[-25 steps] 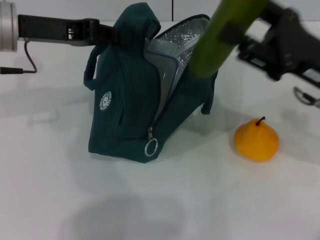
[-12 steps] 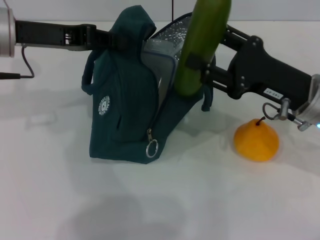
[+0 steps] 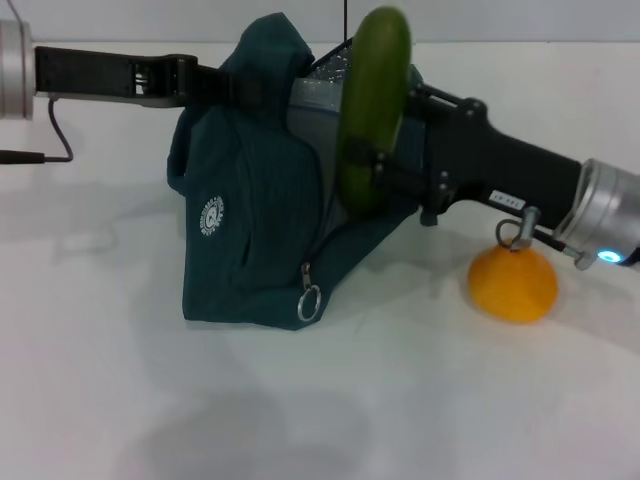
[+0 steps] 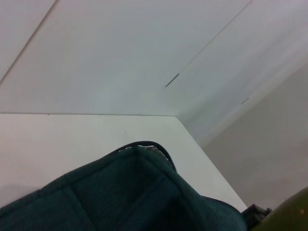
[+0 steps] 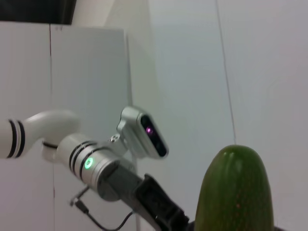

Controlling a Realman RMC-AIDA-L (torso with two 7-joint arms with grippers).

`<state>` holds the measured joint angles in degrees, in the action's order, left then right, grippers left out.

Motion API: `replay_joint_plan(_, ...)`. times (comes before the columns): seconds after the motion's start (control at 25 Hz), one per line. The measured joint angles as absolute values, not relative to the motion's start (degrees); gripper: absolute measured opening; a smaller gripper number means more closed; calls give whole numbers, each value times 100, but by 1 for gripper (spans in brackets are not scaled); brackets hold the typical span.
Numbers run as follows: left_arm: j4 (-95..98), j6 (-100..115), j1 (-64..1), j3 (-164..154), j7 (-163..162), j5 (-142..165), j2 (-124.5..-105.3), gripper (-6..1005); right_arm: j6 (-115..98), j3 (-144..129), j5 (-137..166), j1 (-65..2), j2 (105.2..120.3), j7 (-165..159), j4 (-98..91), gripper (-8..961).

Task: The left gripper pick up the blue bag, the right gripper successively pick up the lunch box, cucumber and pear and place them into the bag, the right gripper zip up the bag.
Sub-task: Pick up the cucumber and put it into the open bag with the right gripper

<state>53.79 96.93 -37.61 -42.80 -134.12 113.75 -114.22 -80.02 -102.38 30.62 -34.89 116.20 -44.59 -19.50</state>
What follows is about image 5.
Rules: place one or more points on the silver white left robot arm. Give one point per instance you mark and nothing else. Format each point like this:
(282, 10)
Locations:
(48, 130)

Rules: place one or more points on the green cucumber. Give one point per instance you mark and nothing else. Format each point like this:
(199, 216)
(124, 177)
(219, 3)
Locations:
(233, 192)

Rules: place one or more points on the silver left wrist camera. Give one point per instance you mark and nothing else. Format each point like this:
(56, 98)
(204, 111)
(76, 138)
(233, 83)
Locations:
(142, 134)

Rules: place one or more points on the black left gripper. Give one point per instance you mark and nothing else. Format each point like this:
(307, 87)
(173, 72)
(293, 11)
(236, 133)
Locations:
(149, 197)

